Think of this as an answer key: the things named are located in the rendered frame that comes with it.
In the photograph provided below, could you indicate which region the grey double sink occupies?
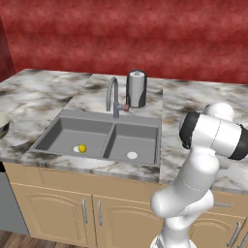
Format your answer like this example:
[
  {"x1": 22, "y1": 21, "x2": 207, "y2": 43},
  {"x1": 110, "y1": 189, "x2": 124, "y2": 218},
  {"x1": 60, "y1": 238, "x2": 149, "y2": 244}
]
[{"x1": 29, "y1": 108, "x2": 163, "y2": 168}]

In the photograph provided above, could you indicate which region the grey curved tap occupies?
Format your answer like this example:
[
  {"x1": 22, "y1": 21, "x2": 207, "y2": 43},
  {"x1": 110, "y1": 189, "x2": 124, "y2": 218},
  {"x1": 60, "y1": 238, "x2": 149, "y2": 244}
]
[{"x1": 106, "y1": 76, "x2": 131, "y2": 119}]

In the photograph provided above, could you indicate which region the paper towel roll in holder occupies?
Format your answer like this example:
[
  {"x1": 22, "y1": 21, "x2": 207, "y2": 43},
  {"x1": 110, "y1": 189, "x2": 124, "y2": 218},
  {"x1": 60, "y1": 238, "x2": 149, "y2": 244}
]
[{"x1": 125, "y1": 69, "x2": 148, "y2": 109}]

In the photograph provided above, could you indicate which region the beige false drawer panel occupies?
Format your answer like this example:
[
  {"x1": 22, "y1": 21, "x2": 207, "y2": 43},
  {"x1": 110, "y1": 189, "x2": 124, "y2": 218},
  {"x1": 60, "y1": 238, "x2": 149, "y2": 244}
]
[{"x1": 3, "y1": 161, "x2": 177, "y2": 197}]

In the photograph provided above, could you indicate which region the beige cupboard door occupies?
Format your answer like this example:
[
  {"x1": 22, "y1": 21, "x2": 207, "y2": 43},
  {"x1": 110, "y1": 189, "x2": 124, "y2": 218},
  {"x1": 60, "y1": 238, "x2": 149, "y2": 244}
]
[
  {"x1": 188, "y1": 211, "x2": 248, "y2": 248},
  {"x1": 11, "y1": 182, "x2": 95, "y2": 248},
  {"x1": 91, "y1": 194, "x2": 169, "y2": 248}
]

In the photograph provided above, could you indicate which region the beige drawer front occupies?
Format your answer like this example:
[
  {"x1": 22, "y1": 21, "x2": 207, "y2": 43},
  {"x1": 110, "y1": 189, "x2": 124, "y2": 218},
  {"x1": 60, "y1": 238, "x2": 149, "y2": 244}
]
[{"x1": 209, "y1": 190, "x2": 248, "y2": 218}]

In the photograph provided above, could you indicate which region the grey dishwasher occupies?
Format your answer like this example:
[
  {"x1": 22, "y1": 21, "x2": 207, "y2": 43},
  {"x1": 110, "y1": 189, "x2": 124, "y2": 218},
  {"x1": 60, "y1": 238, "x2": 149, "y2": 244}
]
[{"x1": 0, "y1": 162, "x2": 31, "y2": 236}]

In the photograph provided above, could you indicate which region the grey cupboard door handle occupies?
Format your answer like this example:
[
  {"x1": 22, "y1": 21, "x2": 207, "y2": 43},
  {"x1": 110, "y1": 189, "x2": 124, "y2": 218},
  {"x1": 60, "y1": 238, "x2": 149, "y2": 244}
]
[
  {"x1": 226, "y1": 221, "x2": 242, "y2": 248},
  {"x1": 239, "y1": 232, "x2": 248, "y2": 248},
  {"x1": 80, "y1": 198, "x2": 89, "y2": 225},
  {"x1": 96, "y1": 200, "x2": 104, "y2": 227}
]

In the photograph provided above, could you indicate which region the grey drawer handle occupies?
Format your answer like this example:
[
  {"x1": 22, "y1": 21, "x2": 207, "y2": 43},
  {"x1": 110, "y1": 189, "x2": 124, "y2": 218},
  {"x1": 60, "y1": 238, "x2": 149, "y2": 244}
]
[{"x1": 214, "y1": 201, "x2": 233, "y2": 208}]

